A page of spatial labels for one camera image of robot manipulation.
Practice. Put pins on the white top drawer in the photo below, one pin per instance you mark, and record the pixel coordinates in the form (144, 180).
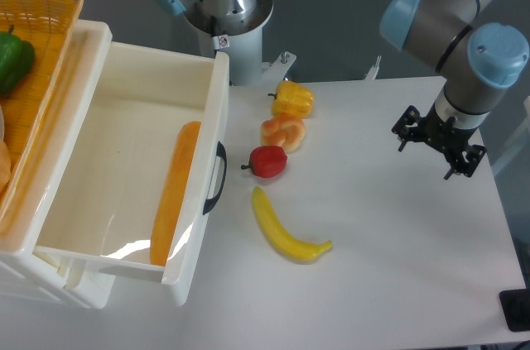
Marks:
(100, 222)

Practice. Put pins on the yellow toy bell pepper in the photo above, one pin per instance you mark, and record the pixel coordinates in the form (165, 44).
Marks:
(292, 98)

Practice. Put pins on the black device at table edge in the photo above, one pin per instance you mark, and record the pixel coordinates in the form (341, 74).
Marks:
(515, 306)

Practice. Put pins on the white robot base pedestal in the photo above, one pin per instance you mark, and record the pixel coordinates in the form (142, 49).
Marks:
(234, 27)

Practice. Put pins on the orange toy pretzel bread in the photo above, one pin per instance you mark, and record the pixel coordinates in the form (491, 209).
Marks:
(284, 130)

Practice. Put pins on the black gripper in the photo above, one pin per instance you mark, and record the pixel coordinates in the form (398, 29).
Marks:
(442, 136)

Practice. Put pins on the green toy bell pepper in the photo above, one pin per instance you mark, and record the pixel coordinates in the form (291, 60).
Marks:
(17, 58)

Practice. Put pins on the orange plastic basket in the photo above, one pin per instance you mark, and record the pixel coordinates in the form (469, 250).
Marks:
(48, 25)

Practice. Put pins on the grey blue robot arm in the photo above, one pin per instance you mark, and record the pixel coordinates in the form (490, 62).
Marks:
(479, 64)

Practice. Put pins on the yellow toy banana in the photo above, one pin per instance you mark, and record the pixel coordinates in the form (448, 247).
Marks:
(278, 237)

